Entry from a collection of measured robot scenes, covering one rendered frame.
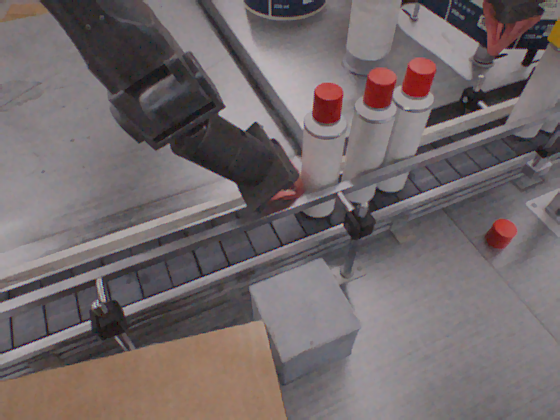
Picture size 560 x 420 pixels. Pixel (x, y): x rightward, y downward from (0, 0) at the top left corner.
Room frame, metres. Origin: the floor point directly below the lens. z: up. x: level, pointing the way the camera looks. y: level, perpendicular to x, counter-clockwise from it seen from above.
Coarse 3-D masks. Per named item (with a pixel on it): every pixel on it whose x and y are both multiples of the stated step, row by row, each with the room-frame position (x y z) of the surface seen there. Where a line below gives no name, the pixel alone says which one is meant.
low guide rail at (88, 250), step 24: (456, 120) 0.54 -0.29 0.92; (480, 120) 0.55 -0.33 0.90; (168, 216) 0.34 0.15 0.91; (192, 216) 0.35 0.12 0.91; (96, 240) 0.31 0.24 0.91; (120, 240) 0.31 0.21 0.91; (24, 264) 0.27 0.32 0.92; (48, 264) 0.27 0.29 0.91; (72, 264) 0.28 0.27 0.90; (0, 288) 0.25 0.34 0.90
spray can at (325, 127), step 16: (320, 96) 0.38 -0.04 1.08; (336, 96) 0.38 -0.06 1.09; (320, 112) 0.38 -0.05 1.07; (336, 112) 0.38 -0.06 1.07; (304, 128) 0.38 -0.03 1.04; (320, 128) 0.37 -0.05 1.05; (336, 128) 0.37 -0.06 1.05; (304, 144) 0.38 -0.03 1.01; (320, 144) 0.36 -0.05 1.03; (336, 144) 0.37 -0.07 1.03; (304, 160) 0.38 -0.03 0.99; (320, 160) 0.36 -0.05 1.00; (336, 160) 0.37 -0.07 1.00; (304, 176) 0.38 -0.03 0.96; (320, 176) 0.36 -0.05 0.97; (336, 176) 0.37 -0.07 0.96; (304, 192) 0.37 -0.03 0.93; (320, 208) 0.36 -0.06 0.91
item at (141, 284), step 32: (480, 128) 0.56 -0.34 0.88; (448, 160) 0.48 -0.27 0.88; (480, 160) 0.48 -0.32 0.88; (416, 192) 0.41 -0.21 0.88; (288, 224) 0.36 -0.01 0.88; (320, 224) 0.36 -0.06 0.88; (128, 256) 0.30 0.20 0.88; (192, 256) 0.30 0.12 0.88; (224, 256) 0.30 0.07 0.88; (256, 256) 0.31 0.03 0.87; (32, 288) 0.26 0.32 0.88; (128, 288) 0.25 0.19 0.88; (160, 288) 0.25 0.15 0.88; (32, 320) 0.21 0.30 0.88; (64, 320) 0.21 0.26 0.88; (0, 352) 0.17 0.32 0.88
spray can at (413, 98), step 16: (416, 64) 0.44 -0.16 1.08; (432, 64) 0.44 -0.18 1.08; (416, 80) 0.42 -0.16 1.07; (432, 80) 0.43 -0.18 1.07; (400, 96) 0.43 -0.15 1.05; (416, 96) 0.42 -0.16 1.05; (432, 96) 0.43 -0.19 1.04; (400, 112) 0.42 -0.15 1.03; (416, 112) 0.41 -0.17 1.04; (400, 128) 0.41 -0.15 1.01; (416, 128) 0.41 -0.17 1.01; (400, 144) 0.41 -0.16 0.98; (416, 144) 0.42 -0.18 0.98; (384, 160) 0.42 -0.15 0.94; (400, 160) 0.41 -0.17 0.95; (400, 176) 0.41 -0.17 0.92; (384, 192) 0.41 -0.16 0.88
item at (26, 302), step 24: (528, 120) 0.48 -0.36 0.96; (456, 144) 0.43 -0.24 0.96; (480, 144) 0.44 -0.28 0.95; (384, 168) 0.39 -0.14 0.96; (408, 168) 0.39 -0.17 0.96; (312, 192) 0.35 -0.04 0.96; (336, 192) 0.35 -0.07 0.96; (264, 216) 0.31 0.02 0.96; (192, 240) 0.27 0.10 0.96; (216, 240) 0.28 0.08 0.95; (120, 264) 0.24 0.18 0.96; (144, 264) 0.25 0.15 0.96; (48, 288) 0.21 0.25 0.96; (72, 288) 0.21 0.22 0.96; (0, 312) 0.19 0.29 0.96
